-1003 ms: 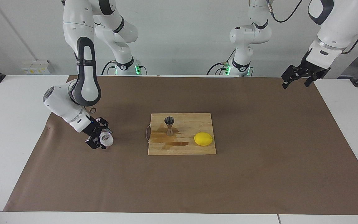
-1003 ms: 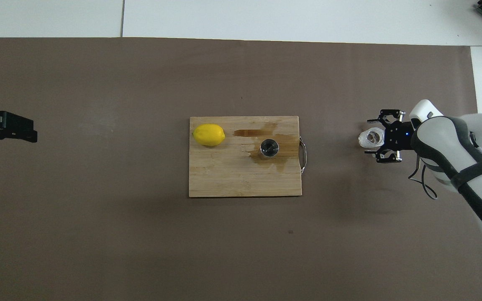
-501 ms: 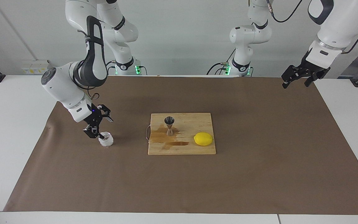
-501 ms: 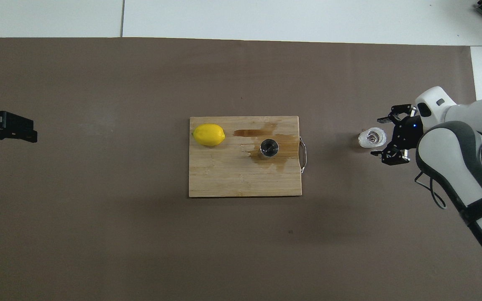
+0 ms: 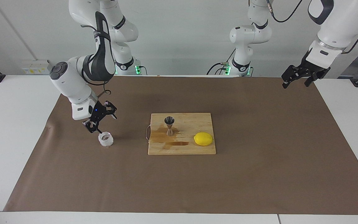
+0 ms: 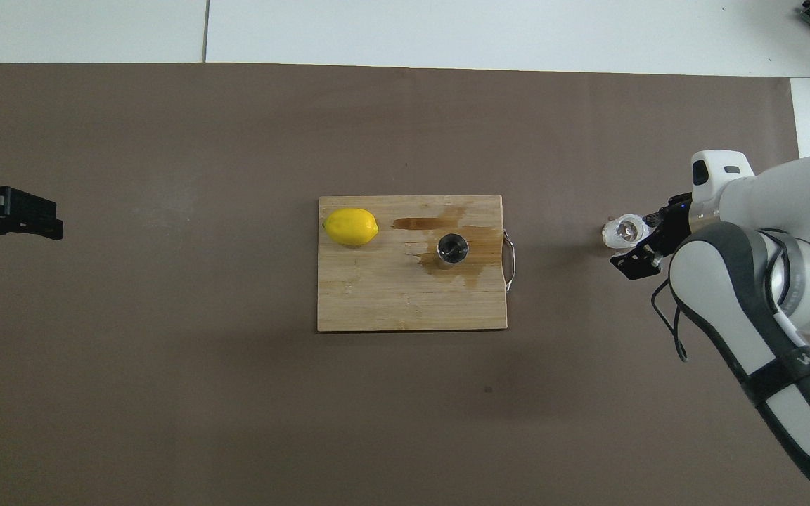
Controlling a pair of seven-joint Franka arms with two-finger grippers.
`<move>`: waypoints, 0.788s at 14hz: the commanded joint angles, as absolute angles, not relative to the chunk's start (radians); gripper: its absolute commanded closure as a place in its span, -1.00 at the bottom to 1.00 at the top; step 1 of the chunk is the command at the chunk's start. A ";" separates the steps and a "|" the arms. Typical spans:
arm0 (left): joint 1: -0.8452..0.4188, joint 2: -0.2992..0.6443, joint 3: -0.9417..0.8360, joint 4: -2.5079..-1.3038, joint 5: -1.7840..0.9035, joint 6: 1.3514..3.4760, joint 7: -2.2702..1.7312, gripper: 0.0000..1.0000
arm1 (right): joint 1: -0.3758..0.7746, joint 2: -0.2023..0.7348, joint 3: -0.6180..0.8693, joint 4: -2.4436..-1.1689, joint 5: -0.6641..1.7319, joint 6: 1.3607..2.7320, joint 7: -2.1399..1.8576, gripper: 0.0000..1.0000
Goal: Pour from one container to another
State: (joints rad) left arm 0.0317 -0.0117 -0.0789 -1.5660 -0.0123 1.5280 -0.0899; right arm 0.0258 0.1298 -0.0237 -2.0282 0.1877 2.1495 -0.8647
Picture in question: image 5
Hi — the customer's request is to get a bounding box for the yellow lemon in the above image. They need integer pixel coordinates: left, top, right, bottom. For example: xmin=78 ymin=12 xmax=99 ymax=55
xmin=194 ymin=132 xmax=213 ymax=146

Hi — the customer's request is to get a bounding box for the white wall socket box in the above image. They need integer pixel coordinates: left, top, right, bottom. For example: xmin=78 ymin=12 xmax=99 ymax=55
xmin=21 ymin=60 xmax=53 ymax=75

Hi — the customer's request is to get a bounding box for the steel double jigger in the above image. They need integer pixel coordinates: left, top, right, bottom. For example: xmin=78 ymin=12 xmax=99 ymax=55
xmin=164 ymin=116 xmax=175 ymax=136

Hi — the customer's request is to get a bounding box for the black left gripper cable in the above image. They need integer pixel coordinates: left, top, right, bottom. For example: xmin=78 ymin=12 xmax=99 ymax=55
xmin=268 ymin=0 xmax=358 ymax=55

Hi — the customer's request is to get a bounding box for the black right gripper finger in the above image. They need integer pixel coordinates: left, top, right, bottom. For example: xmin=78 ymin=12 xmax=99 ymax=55
xmin=83 ymin=119 xmax=102 ymax=134
xmin=104 ymin=100 xmax=118 ymax=120

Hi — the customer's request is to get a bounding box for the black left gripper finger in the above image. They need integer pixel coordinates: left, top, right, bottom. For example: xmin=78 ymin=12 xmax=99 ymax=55
xmin=304 ymin=69 xmax=331 ymax=87
xmin=281 ymin=64 xmax=307 ymax=90

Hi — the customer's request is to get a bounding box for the brown paper table mat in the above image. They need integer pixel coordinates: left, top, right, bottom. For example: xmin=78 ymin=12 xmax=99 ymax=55
xmin=3 ymin=75 xmax=358 ymax=215

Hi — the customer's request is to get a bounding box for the wooden cutting board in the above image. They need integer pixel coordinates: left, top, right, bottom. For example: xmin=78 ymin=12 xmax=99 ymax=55
xmin=146 ymin=113 xmax=217 ymax=155

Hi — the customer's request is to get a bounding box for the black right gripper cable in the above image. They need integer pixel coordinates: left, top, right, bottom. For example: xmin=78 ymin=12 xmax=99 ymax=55
xmin=83 ymin=25 xmax=111 ymax=97

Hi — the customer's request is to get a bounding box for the clear textured glass cup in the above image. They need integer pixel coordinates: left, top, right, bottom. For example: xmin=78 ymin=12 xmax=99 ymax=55
xmin=98 ymin=132 xmax=114 ymax=147

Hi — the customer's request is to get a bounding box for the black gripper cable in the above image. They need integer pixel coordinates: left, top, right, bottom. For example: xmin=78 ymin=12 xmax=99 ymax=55
xmin=268 ymin=0 xmax=358 ymax=55
xmin=83 ymin=25 xmax=111 ymax=97

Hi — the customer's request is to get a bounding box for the black base cable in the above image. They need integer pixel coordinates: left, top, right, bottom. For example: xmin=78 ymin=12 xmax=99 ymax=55
xmin=206 ymin=62 xmax=231 ymax=75
xmin=134 ymin=64 xmax=148 ymax=76

